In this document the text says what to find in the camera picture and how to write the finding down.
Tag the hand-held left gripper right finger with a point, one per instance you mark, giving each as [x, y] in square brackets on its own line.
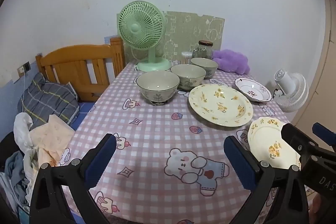
[240, 161]

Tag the green patterned wall sheet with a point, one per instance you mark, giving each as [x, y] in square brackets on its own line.
[194, 27]

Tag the beige door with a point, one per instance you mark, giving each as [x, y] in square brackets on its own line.
[323, 69]

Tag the grey plaid pillow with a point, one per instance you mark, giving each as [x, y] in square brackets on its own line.
[47, 100]

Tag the pink checkered tablecloth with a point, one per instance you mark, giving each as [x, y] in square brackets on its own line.
[152, 140]

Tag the white red-print plate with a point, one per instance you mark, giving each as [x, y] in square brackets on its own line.
[252, 90]

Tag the wooden bed headboard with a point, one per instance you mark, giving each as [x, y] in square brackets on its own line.
[76, 56]

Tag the small yellow floral plate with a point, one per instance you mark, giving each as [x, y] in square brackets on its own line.
[267, 140]

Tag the white plastic bag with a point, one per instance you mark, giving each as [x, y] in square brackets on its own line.
[22, 129]

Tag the green ceramic bowl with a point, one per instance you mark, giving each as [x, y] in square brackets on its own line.
[204, 64]
[187, 75]
[157, 85]

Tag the large yellow floral plate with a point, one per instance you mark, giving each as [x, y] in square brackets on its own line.
[220, 106]

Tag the purple plush toy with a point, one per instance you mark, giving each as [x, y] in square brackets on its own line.
[231, 61]

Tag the blue grey clothes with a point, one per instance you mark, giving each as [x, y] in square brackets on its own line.
[15, 176]

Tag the glass jar with brown lid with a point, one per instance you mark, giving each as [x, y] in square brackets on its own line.
[202, 52]

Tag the cotton swab container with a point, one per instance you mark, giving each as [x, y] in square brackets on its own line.
[187, 57]

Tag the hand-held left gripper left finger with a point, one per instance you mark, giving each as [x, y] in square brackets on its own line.
[101, 161]

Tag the white clip fan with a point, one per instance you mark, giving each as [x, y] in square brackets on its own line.
[291, 92]

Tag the dark cloth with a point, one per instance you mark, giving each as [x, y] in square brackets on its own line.
[10, 144]

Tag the blue checked bed sheet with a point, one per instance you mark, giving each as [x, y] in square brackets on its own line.
[85, 113]

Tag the green desk fan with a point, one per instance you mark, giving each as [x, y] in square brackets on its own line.
[135, 28]

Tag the blue patterned wall sticker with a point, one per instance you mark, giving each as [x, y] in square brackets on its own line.
[110, 39]

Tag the wall socket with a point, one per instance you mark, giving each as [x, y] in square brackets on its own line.
[23, 68]

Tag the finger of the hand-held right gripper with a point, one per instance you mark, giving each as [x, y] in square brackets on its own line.
[298, 140]
[325, 134]

